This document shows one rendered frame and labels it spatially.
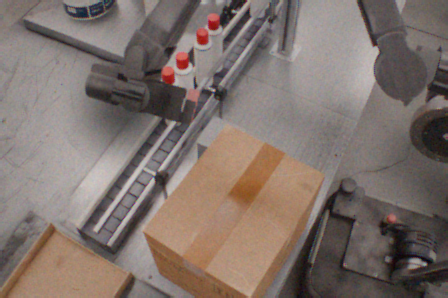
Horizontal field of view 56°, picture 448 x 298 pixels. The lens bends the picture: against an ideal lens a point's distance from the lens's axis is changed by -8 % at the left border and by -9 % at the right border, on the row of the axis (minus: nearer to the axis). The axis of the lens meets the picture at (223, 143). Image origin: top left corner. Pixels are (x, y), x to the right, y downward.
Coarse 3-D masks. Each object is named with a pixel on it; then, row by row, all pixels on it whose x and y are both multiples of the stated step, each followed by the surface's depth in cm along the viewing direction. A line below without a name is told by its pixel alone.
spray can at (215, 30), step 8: (208, 16) 124; (216, 16) 124; (208, 24) 125; (216, 24) 124; (208, 32) 126; (216, 32) 126; (216, 40) 128; (216, 48) 130; (216, 56) 133; (216, 72) 139
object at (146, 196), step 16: (240, 64) 144; (224, 80) 138; (208, 112) 135; (192, 128) 128; (176, 160) 126; (144, 192) 116; (144, 208) 119; (128, 224) 113; (96, 240) 109; (112, 240) 109
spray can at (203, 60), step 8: (200, 32) 120; (200, 40) 121; (208, 40) 122; (200, 48) 123; (208, 48) 123; (200, 56) 125; (208, 56) 125; (200, 64) 127; (208, 64) 128; (200, 72) 130; (200, 80) 133
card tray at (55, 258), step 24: (48, 240) 113; (72, 240) 113; (24, 264) 107; (48, 264) 109; (72, 264) 109; (96, 264) 110; (24, 288) 105; (48, 288) 105; (72, 288) 106; (96, 288) 106; (120, 288) 103
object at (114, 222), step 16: (256, 32) 150; (224, 48) 146; (240, 48) 146; (224, 64) 141; (208, 96) 134; (160, 128) 128; (176, 128) 128; (144, 144) 125; (176, 144) 127; (160, 160) 122; (128, 176) 119; (144, 176) 119; (112, 192) 116; (128, 192) 116; (96, 208) 113; (128, 208) 114; (96, 224) 111; (112, 224) 111
